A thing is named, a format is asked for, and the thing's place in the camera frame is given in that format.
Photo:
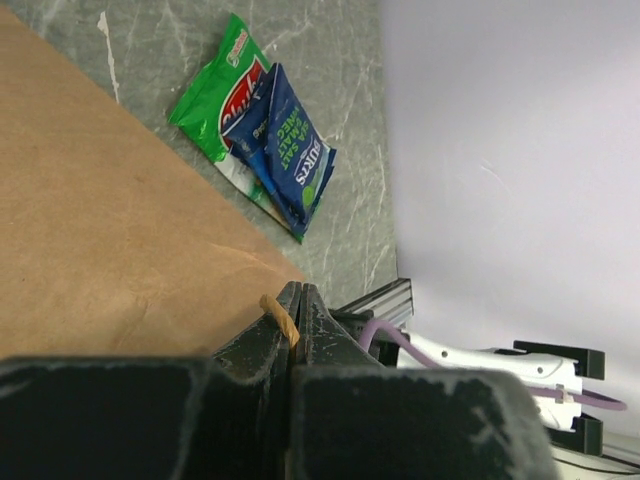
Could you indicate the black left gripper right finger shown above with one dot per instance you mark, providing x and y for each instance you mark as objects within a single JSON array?
[{"x": 354, "y": 418}]

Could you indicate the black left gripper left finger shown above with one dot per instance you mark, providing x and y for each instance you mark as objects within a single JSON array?
[{"x": 202, "y": 416}]

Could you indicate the brown paper bag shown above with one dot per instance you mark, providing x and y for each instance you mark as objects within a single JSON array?
[{"x": 110, "y": 243}]

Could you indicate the blue snack bag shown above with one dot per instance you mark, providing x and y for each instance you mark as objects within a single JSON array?
[{"x": 300, "y": 162}]

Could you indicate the green cassava chips bag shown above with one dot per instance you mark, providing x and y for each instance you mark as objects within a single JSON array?
[{"x": 219, "y": 92}]

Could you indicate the blue salt vinegar chips bag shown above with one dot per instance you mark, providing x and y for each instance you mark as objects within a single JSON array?
[{"x": 248, "y": 130}]

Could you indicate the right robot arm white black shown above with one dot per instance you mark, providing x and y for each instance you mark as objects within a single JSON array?
[{"x": 553, "y": 374}]

